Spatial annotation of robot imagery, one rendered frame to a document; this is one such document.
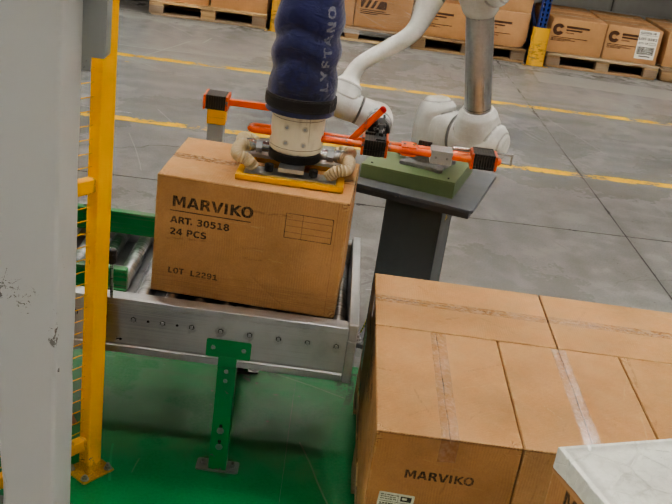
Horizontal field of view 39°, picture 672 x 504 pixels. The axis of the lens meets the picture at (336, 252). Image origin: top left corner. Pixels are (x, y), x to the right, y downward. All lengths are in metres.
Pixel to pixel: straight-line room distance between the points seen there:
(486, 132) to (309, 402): 1.21
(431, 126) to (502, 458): 1.53
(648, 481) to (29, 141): 1.35
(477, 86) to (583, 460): 2.04
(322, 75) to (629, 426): 1.37
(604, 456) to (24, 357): 1.26
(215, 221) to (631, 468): 1.64
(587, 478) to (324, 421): 1.94
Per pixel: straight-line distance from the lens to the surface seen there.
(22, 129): 2.05
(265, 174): 3.01
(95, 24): 2.12
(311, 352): 3.00
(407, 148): 3.07
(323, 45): 2.93
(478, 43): 3.51
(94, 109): 2.70
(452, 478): 2.70
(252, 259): 3.04
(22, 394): 2.32
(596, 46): 10.68
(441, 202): 3.66
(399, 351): 2.98
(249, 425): 3.51
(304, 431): 3.51
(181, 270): 3.11
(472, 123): 3.63
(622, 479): 1.78
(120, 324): 3.05
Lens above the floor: 1.98
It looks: 24 degrees down
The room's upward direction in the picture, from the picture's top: 8 degrees clockwise
